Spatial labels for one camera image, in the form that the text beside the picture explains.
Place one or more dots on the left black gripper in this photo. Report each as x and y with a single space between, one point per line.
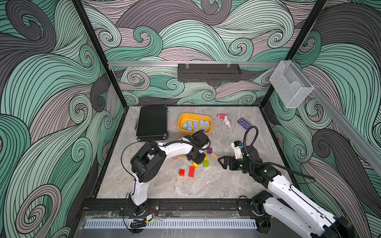
200 161

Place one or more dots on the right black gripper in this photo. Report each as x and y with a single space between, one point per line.
231 159

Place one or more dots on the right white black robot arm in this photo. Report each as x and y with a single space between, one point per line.
282 200

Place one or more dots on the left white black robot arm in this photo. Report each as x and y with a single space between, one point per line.
147 162

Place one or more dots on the yellow cube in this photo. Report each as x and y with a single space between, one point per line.
195 164

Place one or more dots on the natural wood long block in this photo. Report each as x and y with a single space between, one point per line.
215 155

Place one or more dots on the green cube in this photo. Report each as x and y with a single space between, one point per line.
205 163

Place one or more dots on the red long block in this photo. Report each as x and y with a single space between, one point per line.
191 171

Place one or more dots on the red cube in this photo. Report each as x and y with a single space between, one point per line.
181 172

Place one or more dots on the yellow plastic basket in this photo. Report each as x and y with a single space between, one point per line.
185 117

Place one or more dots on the dark blue small card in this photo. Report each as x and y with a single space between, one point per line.
244 123

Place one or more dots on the pink white small toy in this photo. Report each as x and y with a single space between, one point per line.
224 119

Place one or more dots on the black hard case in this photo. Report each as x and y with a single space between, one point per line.
152 123

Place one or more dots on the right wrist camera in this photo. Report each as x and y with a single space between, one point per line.
237 146

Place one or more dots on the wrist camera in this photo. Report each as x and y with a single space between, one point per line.
237 146
202 140

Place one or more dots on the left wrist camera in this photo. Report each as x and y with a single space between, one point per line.
202 140

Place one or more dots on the black front rail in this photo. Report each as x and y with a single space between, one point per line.
155 206

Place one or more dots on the white slotted cable duct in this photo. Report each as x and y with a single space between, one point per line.
173 224

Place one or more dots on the black wall shelf tray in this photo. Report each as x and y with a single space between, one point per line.
209 72

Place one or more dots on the clear acrylic wall holder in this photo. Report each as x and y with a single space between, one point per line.
291 83

